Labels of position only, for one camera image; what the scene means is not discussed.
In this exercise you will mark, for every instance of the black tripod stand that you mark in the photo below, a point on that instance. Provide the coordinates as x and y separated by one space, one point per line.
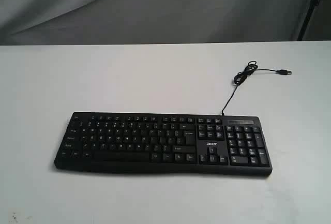
312 5

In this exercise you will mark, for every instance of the grey backdrop cloth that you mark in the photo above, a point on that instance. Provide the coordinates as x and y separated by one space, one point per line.
55 22

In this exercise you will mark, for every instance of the black Acer keyboard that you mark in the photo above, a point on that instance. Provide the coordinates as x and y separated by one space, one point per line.
147 143

